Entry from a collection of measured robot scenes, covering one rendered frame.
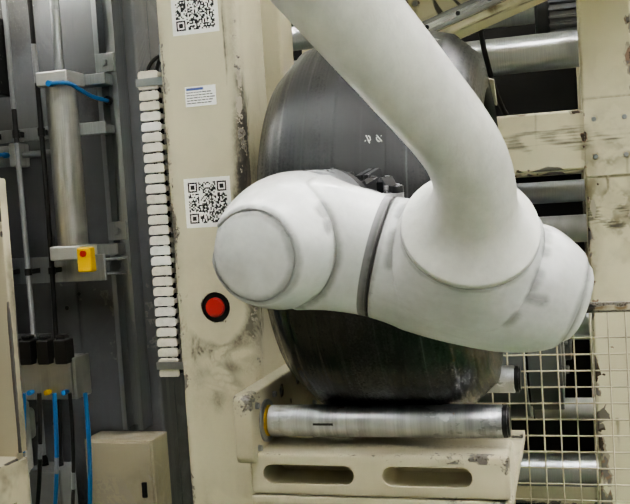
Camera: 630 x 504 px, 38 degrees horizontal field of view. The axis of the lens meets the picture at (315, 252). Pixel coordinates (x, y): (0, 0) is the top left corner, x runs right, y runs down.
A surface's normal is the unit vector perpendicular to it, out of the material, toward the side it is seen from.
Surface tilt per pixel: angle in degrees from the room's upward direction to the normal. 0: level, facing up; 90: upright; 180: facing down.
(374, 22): 112
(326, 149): 68
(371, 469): 90
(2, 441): 90
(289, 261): 97
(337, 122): 60
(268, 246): 91
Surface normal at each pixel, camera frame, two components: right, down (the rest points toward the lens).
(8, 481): 0.96, -0.05
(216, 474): -0.27, 0.07
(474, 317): -0.20, 0.72
